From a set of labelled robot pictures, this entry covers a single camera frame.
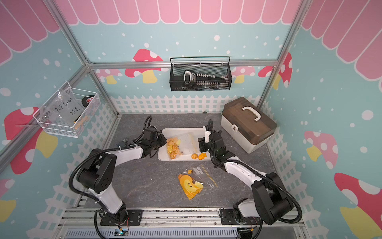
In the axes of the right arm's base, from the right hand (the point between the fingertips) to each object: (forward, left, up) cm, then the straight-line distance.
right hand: (200, 138), depth 86 cm
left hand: (+5, +21, -9) cm, 24 cm away
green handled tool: (+6, +52, -13) cm, 54 cm away
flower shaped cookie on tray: (-4, +4, -15) cm, 16 cm away
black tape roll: (+13, +62, +19) cm, 66 cm away
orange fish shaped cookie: (-3, -1, -15) cm, 16 cm away
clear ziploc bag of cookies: (+6, +12, -16) cm, 20 cm away
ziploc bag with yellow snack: (-22, +3, -11) cm, 24 cm away
